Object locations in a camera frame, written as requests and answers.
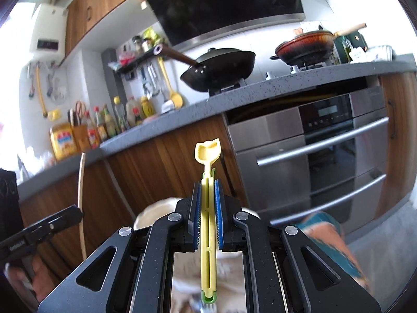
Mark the light wooden chopstick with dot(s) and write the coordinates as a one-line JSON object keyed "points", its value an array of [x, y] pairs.
{"points": [[80, 204]]}

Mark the white ceramic double utensil holder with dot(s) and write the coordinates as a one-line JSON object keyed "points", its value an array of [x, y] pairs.
{"points": [[153, 212]]}

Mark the wooden knife block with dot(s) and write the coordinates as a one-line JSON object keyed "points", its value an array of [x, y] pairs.
{"points": [[80, 133]]}

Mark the person's left hand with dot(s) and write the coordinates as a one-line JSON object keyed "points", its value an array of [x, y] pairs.
{"points": [[42, 284]]}

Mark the large yellow sauce jar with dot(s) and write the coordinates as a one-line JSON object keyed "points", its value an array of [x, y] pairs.
{"points": [[62, 141]]}

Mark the red brown casserole pot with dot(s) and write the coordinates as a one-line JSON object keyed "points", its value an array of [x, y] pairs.
{"points": [[306, 49]]}

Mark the green kettle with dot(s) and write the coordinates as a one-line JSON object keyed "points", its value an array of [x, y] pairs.
{"points": [[349, 42]]}

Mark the patterned teal beige cushion mat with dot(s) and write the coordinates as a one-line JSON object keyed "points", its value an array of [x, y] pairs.
{"points": [[325, 231]]}

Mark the black wall spice shelf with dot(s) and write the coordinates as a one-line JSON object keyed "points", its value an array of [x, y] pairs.
{"points": [[138, 61]]}

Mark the white wall water heater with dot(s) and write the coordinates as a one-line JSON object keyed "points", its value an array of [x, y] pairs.
{"points": [[48, 37]]}

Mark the black range hood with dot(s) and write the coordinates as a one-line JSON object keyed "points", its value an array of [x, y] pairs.
{"points": [[186, 22]]}

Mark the stainless steel built-in oven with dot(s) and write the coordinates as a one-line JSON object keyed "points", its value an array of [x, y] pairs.
{"points": [[324, 149]]}

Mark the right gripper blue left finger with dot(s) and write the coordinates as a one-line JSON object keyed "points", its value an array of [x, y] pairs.
{"points": [[187, 238]]}

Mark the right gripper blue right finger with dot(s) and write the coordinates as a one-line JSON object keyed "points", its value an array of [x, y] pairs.
{"points": [[228, 234]]}

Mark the black wok with brown handle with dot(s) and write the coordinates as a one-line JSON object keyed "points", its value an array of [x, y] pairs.
{"points": [[213, 71]]}

